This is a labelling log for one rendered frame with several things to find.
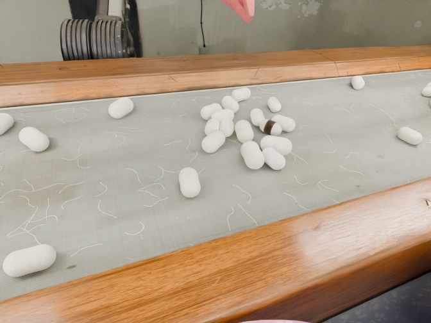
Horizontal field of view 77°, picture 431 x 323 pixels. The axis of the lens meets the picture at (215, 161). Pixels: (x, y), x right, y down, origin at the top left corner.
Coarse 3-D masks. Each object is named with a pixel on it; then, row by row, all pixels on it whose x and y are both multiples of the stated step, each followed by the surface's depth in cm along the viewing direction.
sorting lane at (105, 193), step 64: (64, 128) 34; (128, 128) 35; (192, 128) 36; (256, 128) 37; (320, 128) 38; (384, 128) 40; (0, 192) 25; (64, 192) 25; (128, 192) 26; (256, 192) 27; (320, 192) 28; (0, 256) 20; (64, 256) 20; (128, 256) 20
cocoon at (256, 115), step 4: (256, 108) 38; (252, 112) 38; (256, 112) 37; (260, 112) 37; (252, 116) 37; (256, 116) 36; (260, 116) 36; (252, 120) 37; (256, 120) 36; (260, 120) 36; (256, 124) 37
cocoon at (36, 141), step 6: (24, 132) 29; (30, 132) 29; (36, 132) 29; (24, 138) 29; (30, 138) 28; (36, 138) 28; (42, 138) 29; (48, 138) 30; (30, 144) 28; (36, 144) 28; (42, 144) 29; (48, 144) 30; (36, 150) 29; (42, 150) 29
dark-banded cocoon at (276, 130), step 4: (264, 120) 35; (260, 124) 36; (264, 124) 35; (276, 124) 35; (260, 128) 36; (272, 128) 35; (276, 128) 34; (280, 128) 35; (272, 132) 35; (276, 132) 35; (280, 132) 35
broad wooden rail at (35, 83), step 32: (0, 64) 42; (32, 64) 43; (64, 64) 44; (96, 64) 45; (128, 64) 46; (160, 64) 47; (192, 64) 48; (224, 64) 50; (256, 64) 51; (288, 64) 52; (320, 64) 55; (352, 64) 57; (384, 64) 60; (416, 64) 64; (0, 96) 36; (32, 96) 38; (64, 96) 39; (96, 96) 40; (128, 96) 42
